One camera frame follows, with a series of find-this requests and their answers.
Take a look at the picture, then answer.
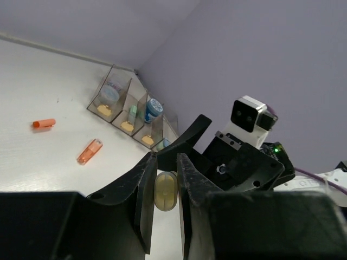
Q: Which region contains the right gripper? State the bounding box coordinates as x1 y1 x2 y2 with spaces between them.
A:
157 114 295 192

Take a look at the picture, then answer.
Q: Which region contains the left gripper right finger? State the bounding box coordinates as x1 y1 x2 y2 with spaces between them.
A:
177 153 346 259

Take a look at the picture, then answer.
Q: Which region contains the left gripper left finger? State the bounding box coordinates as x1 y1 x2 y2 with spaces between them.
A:
1 152 157 259

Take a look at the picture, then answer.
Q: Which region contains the yellow highlighter body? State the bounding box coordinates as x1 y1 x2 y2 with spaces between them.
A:
154 172 178 212

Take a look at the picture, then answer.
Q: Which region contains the blue lid pin jar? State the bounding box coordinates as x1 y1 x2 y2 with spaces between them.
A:
144 98 163 123

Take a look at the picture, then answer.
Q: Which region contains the clear green highlighter body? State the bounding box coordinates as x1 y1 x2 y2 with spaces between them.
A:
127 105 137 126

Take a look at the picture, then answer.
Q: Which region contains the paperclip jar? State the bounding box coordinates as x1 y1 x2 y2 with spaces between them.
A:
106 77 126 92
98 85 119 105

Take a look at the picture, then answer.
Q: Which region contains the blue highlighter pen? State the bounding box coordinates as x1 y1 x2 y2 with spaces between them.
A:
157 138 171 151

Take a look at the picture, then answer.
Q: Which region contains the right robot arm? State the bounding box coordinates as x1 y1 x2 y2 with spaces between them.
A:
157 115 346 206

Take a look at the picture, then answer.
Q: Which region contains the clear compartment organizer tray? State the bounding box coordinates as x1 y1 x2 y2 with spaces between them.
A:
87 65 178 152

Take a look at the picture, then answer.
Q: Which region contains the orange highlighter pen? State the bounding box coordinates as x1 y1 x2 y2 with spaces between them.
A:
77 139 103 165

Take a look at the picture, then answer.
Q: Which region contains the small orange marker cap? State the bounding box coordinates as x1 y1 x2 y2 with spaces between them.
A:
32 119 56 129

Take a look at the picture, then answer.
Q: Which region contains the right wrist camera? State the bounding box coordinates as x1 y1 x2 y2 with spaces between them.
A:
215 95 278 149

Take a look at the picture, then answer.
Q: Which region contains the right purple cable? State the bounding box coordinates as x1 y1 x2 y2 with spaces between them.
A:
267 104 347 196

